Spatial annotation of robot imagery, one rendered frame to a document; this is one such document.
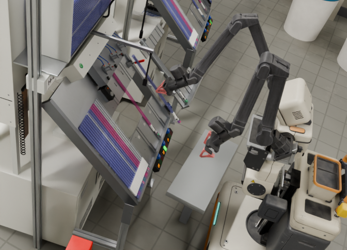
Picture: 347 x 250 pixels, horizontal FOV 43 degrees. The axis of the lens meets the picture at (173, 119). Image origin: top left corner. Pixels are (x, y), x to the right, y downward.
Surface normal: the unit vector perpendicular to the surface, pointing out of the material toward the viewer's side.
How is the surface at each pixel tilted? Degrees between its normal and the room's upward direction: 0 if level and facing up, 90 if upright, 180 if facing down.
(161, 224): 0
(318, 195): 92
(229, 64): 0
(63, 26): 90
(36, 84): 90
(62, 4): 90
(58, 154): 0
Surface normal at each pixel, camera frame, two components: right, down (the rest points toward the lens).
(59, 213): -0.23, 0.65
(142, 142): 0.84, -0.25
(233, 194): 0.20, -0.70
